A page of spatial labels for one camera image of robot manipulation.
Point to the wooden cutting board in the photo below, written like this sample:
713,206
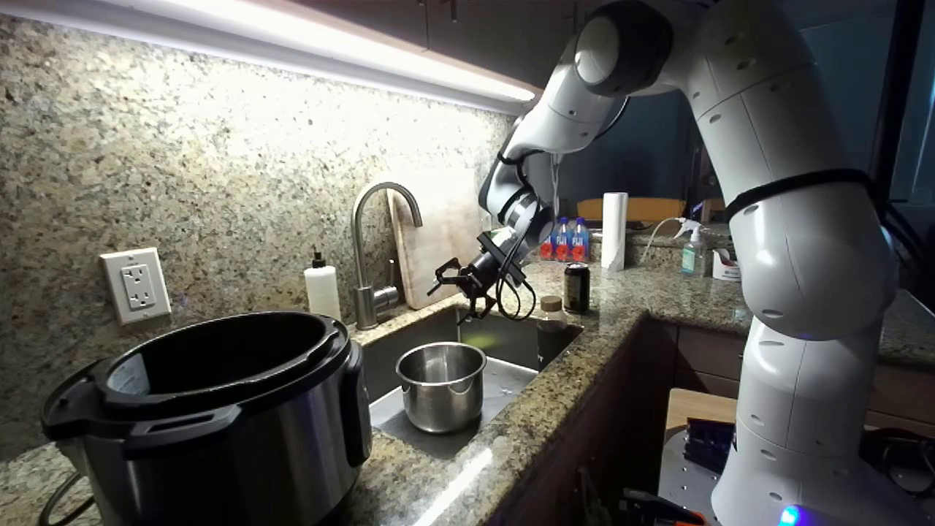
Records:
421,247

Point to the clear spray bottle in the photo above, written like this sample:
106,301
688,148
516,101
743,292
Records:
694,256

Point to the under-cabinet light strip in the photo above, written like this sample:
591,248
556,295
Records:
288,35

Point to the white wall outlet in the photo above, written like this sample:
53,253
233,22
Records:
136,285

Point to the black steel pressure cooker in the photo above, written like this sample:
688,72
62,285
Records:
239,421

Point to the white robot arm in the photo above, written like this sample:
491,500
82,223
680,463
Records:
814,259

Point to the stainless steel sink basin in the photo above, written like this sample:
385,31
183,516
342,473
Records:
516,351

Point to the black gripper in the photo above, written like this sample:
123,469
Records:
496,269

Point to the metal pot bowl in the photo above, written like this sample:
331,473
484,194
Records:
442,387

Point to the white soap dispenser bottle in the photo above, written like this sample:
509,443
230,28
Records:
322,286

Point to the white paper towel roll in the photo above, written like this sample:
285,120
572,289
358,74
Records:
614,216

